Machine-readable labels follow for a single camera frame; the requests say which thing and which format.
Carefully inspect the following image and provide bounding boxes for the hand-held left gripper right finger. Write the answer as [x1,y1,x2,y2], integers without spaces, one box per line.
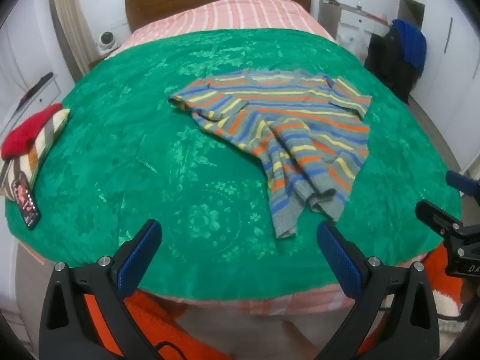
[311,220,440,360]

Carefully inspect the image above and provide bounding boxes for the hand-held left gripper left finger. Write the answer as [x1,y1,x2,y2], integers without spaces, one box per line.
[38,218,177,360]

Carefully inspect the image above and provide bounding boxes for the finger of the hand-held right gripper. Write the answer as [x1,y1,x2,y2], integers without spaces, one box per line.
[415,200,466,238]
[445,170,480,197]

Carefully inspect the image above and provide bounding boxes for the striped knit sweater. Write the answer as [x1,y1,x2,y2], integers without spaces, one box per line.
[167,69,373,240]

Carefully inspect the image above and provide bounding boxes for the person's orange fuzzy garment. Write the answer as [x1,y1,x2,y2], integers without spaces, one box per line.
[80,249,466,360]

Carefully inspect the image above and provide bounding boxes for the white wardrobe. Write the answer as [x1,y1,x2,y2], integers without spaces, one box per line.
[412,0,480,173]

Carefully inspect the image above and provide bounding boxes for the green patterned blanket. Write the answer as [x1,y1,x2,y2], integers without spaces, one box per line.
[4,29,463,301]

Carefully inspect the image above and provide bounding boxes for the striped pillow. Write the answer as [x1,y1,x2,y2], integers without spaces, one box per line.
[0,109,72,199]

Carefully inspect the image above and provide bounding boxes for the red cloth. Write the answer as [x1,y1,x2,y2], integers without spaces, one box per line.
[1,103,64,159]

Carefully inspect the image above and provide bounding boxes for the grey framed panel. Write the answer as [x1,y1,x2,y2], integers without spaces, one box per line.
[397,0,426,27]

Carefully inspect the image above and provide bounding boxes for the white nightstand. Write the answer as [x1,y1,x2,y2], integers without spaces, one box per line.
[0,73,62,136]

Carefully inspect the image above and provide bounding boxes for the white desk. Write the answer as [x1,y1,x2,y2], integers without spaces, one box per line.
[319,0,398,64]

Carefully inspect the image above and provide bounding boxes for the black flat device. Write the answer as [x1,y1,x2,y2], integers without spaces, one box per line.
[19,72,54,104]

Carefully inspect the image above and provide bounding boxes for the beige curtain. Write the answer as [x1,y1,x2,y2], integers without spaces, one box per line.
[49,0,92,74]

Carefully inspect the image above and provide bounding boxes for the pink striped bed sheet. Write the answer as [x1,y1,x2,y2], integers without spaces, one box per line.
[19,0,428,316]

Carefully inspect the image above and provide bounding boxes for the black cable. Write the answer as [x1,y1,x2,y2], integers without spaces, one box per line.
[152,340,188,360]

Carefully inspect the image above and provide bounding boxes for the white security camera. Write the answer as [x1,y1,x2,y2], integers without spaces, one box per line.
[97,31,120,51]

